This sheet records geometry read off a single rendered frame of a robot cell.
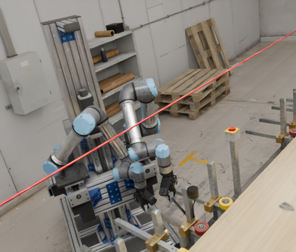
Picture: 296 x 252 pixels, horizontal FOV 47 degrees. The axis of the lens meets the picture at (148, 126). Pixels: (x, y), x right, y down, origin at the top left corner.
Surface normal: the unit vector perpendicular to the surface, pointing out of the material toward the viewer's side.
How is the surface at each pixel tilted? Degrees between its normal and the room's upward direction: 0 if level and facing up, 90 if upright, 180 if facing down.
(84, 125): 85
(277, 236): 0
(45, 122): 90
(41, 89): 90
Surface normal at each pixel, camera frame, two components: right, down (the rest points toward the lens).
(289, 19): -0.61, 0.43
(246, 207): -0.18, -0.90
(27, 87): 0.77, 0.12
